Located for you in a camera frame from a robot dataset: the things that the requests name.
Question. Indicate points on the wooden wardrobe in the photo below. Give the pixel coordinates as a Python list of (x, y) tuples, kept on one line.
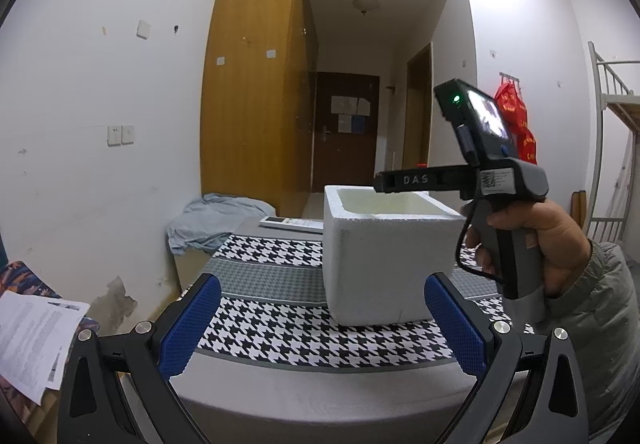
[(250, 99)]

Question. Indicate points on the person's right hand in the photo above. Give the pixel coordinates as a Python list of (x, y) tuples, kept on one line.
[(555, 239)]

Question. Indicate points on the leaf printed cloth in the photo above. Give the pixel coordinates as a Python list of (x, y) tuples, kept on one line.
[(25, 276)]

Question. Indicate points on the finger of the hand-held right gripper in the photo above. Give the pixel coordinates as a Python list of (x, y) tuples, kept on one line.
[(385, 181)]

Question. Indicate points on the white remote control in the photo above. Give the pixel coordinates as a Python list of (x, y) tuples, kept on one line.
[(292, 224)]

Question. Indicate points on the white wall switch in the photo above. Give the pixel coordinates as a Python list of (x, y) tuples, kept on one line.
[(144, 29)]

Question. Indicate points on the white foam box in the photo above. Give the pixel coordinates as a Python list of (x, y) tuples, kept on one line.
[(380, 264)]

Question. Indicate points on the metal bunk bed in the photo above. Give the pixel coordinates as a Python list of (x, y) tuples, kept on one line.
[(620, 99)]

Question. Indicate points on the white printed papers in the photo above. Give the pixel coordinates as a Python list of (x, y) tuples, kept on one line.
[(35, 339)]

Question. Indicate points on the blue paper notice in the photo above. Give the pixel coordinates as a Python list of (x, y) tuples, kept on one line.
[(357, 124)]

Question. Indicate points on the wooden side door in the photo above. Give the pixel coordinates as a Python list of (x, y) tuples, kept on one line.
[(419, 114)]

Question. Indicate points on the grey blue bedding cloth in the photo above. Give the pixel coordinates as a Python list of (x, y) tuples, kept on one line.
[(215, 219)]

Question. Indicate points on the white double wall socket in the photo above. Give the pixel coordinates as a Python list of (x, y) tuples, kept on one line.
[(121, 135)]

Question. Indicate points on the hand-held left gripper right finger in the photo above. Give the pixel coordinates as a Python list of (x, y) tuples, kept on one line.
[(452, 324)]

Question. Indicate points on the dark brown door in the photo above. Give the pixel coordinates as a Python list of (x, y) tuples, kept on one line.
[(345, 159)]

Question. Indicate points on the red hanging bag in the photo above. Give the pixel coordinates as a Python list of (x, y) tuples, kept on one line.
[(520, 124)]

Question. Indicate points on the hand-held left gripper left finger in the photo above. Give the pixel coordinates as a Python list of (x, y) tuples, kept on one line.
[(192, 324)]

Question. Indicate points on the metal hook rack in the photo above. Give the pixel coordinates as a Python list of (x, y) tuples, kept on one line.
[(510, 76)]

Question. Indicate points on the person's right forearm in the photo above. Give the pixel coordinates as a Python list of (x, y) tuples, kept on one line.
[(600, 334)]

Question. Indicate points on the houndstooth blanket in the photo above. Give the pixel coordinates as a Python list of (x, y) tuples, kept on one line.
[(300, 334)]

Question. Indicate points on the white paper notice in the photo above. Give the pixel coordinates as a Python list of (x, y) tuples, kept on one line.
[(350, 105)]

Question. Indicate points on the ceiling lamp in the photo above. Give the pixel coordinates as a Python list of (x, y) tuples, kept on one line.
[(366, 4)]

